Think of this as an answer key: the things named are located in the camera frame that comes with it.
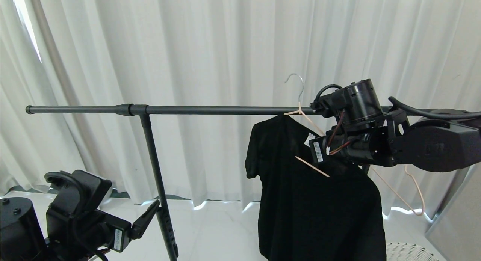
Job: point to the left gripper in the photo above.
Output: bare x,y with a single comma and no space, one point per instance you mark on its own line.
90,231

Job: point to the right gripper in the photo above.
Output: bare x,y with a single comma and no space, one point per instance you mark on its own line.
360,146

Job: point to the pink clothes hanger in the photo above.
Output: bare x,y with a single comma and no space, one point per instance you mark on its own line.
300,112
415,182

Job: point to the black garment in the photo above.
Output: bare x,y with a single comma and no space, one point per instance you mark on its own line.
319,216

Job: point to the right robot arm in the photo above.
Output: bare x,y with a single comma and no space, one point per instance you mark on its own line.
443,148

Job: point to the white laundry basket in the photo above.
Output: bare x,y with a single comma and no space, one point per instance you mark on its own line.
409,253

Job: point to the black clothes rack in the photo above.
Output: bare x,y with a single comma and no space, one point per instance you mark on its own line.
188,110

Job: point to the white curtain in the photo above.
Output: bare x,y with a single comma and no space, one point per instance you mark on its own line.
188,47

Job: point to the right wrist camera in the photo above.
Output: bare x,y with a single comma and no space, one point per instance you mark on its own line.
330,101

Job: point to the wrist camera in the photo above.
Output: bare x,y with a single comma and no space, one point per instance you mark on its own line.
79,189
330,101

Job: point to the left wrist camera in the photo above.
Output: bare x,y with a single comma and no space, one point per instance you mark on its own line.
79,189

